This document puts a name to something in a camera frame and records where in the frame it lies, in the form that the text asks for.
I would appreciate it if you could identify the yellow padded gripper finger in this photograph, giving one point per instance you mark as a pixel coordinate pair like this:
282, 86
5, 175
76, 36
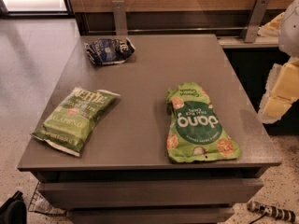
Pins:
281, 91
271, 28

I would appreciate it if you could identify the blue chip bag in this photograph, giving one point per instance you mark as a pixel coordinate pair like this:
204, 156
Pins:
109, 51

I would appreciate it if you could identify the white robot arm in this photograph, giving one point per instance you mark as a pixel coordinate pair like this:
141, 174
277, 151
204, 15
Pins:
288, 33

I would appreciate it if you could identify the green Dang rice chips bag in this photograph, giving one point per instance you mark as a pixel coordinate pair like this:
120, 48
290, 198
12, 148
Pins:
195, 132

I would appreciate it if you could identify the green jalapeno Kettle chip bag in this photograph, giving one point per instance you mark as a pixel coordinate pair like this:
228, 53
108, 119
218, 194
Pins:
69, 125

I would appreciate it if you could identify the black bag on floor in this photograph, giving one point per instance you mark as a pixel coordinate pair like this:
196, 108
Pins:
13, 210

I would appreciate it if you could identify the black white striped pole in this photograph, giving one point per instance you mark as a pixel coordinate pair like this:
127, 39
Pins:
272, 211

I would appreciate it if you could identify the grey table drawer unit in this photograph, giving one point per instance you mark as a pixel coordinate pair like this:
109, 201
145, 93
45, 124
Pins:
123, 175

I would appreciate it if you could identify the right metal wall bracket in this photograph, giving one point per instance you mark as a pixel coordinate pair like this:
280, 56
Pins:
250, 31

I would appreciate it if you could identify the metal wall bracket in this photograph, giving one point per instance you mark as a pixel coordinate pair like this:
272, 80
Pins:
119, 14
250, 31

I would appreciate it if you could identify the left metal wall bracket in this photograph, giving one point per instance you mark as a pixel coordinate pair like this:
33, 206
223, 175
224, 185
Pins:
119, 14

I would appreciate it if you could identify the horizontal metal rail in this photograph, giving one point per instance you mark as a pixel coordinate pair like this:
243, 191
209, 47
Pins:
205, 30

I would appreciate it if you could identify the wire basket under table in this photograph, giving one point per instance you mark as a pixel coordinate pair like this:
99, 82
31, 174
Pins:
38, 204

